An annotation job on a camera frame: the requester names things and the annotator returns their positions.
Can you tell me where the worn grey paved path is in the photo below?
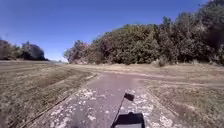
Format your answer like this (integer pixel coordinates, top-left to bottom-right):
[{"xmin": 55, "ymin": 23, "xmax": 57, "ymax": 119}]
[{"xmin": 28, "ymin": 71, "xmax": 183, "ymax": 128}]

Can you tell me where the wood of green trees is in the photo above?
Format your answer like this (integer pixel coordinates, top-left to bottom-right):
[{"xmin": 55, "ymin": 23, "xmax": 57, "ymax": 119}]
[{"xmin": 63, "ymin": 0, "xmax": 224, "ymax": 66}]

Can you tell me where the dry mown field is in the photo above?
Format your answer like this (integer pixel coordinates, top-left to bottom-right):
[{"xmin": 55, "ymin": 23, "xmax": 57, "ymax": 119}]
[{"xmin": 0, "ymin": 60, "xmax": 98, "ymax": 128}]

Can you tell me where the distant clump of trees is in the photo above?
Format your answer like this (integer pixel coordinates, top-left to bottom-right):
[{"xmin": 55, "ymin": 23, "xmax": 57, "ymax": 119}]
[{"xmin": 0, "ymin": 39, "xmax": 49, "ymax": 62}]

